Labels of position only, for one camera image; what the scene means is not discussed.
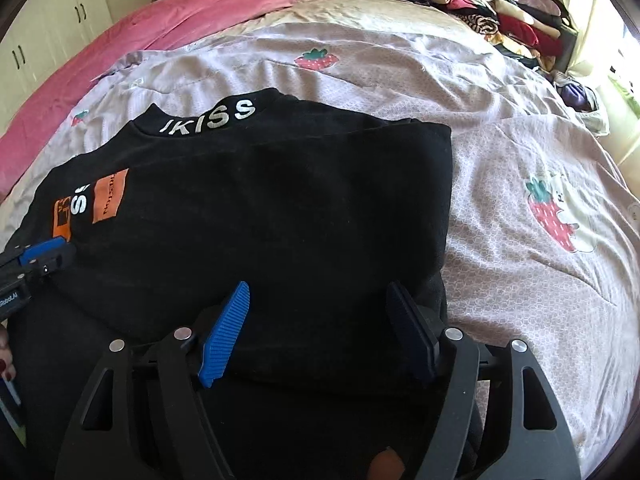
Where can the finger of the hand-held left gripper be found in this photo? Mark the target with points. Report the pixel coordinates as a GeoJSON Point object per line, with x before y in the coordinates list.
{"type": "Point", "coordinates": [52, 262]}
{"type": "Point", "coordinates": [42, 251]}

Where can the pale window curtain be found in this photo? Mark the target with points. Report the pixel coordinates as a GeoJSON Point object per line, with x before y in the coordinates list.
{"type": "Point", "coordinates": [607, 20]}

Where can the pink blanket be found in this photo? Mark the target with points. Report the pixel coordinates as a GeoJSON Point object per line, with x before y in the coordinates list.
{"type": "Point", "coordinates": [100, 70]}

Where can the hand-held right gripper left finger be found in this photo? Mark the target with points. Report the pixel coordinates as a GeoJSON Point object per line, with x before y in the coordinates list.
{"type": "Point", "coordinates": [225, 330]}

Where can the black printed sweater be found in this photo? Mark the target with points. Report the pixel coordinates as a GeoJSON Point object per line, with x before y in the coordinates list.
{"type": "Point", "coordinates": [250, 200]}

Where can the purple crumpled clothes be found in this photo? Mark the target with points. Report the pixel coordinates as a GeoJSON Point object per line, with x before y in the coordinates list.
{"type": "Point", "coordinates": [577, 97]}

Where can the lilac strawberry print quilt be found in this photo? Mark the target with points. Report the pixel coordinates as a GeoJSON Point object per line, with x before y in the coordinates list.
{"type": "Point", "coordinates": [400, 110]}

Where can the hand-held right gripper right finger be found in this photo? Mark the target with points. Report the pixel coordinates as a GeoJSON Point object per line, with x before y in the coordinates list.
{"type": "Point", "coordinates": [411, 332]}

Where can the beige bed sheet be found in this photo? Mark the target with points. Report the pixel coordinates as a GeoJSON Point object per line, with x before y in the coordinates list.
{"type": "Point", "coordinates": [350, 12]}

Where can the pile of folded clothes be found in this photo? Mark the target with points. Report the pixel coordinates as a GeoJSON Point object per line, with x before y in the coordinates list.
{"type": "Point", "coordinates": [500, 15]}

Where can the person's left hand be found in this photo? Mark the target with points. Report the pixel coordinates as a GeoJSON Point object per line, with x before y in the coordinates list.
{"type": "Point", "coordinates": [6, 355]}

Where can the cream wardrobe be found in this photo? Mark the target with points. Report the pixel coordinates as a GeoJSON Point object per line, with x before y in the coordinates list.
{"type": "Point", "coordinates": [45, 25]}

